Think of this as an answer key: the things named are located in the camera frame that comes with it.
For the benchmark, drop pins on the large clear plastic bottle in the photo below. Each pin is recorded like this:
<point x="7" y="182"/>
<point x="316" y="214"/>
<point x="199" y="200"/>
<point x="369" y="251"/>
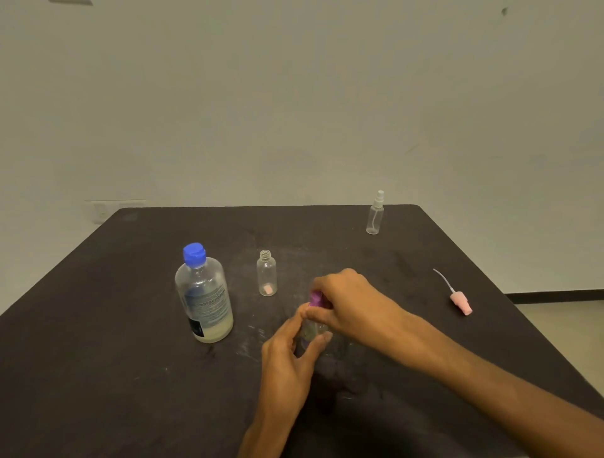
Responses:
<point x="205" y="302"/>

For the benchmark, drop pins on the white wall switch plate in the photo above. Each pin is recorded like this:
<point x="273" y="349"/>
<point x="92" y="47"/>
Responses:
<point x="71" y="2"/>

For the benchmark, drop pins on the small bottle with pink sticker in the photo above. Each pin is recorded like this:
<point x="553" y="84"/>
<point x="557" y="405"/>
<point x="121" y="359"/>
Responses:
<point x="266" y="276"/>

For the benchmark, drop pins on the small plain clear bottle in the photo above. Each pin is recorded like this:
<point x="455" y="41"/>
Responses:
<point x="374" y="219"/>

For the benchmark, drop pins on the small yellowish bottle purple sticker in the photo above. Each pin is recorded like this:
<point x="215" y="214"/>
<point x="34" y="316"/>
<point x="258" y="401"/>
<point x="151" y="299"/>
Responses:
<point x="311" y="332"/>

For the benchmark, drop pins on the pink spray cap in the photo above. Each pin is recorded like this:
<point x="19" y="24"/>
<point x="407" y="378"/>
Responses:
<point x="461" y="302"/>

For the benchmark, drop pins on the purple spray cap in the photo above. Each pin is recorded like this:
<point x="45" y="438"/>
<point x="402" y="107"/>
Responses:
<point x="316" y="299"/>

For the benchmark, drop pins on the black skirting board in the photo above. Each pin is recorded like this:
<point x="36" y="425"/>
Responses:
<point x="557" y="296"/>

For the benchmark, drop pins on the person's left hand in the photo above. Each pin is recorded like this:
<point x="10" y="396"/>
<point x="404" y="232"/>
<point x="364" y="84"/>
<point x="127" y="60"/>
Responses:
<point x="283" y="377"/>

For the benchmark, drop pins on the blue bottle cap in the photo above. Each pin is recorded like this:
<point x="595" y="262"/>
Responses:
<point x="194" y="255"/>

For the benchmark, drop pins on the person's right forearm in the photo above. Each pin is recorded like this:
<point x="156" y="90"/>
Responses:
<point x="509" y="401"/>

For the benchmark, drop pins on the white wall socket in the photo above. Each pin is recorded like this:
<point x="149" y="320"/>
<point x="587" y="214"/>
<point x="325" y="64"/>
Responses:
<point x="111" y="211"/>

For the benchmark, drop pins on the person's right hand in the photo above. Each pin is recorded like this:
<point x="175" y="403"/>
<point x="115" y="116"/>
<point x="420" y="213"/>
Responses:
<point x="363" y="311"/>

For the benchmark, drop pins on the white spray cap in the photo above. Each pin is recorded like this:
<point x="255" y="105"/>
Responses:
<point x="379" y="198"/>

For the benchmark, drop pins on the person's left forearm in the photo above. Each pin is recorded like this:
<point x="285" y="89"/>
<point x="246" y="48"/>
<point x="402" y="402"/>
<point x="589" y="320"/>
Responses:
<point x="266" y="441"/>

